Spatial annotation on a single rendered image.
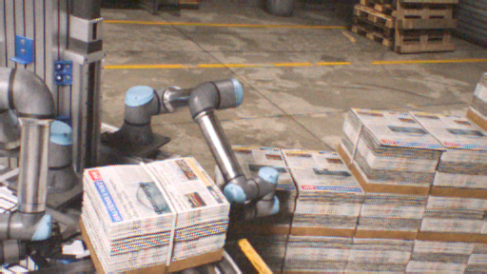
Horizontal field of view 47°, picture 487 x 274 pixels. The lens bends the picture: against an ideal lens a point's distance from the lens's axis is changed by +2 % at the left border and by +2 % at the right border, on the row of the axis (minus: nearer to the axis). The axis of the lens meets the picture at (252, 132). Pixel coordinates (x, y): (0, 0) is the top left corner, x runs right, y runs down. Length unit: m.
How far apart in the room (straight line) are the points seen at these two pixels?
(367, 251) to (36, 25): 1.62
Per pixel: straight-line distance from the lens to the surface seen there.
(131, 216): 1.59
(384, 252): 2.56
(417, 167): 2.39
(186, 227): 1.67
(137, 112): 2.38
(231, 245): 1.94
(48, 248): 1.80
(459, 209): 2.60
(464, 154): 2.44
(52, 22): 2.10
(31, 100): 1.63
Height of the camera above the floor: 1.92
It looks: 24 degrees down
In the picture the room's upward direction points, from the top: 10 degrees clockwise
